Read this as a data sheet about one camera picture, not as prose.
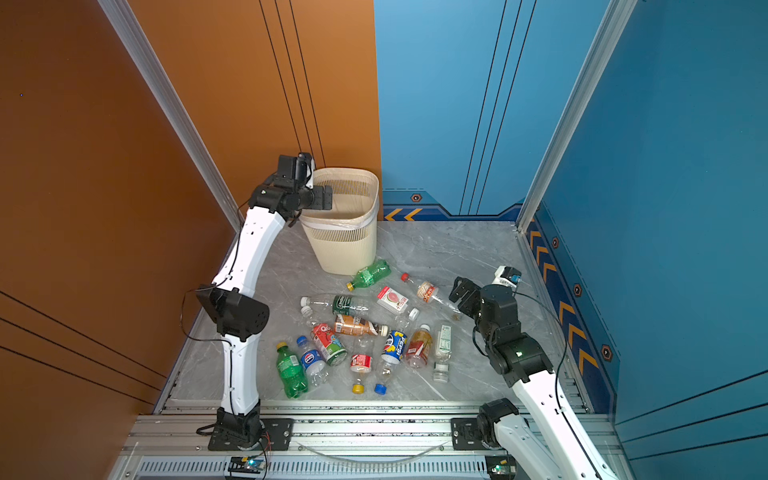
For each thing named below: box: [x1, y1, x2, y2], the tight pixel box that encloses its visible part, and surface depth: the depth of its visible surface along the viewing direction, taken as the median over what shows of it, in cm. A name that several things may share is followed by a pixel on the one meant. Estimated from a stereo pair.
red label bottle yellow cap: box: [350, 341, 373, 395], surface depth 82 cm
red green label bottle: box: [310, 322, 348, 367], surface depth 85 cm
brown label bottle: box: [334, 314, 389, 337], surface depth 89 cm
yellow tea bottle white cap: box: [406, 324, 433, 369], surface depth 84 cm
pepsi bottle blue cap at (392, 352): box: [374, 330, 407, 395], surface depth 84 cm
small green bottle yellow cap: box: [346, 260, 392, 292], surface depth 101 cm
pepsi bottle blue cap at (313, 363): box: [296, 335, 330, 387], surface depth 82 cm
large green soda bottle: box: [276, 342, 309, 399], surface depth 82 cm
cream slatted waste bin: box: [300, 167, 380, 276], surface depth 98 cm
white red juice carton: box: [376, 286, 409, 315], surface depth 96 cm
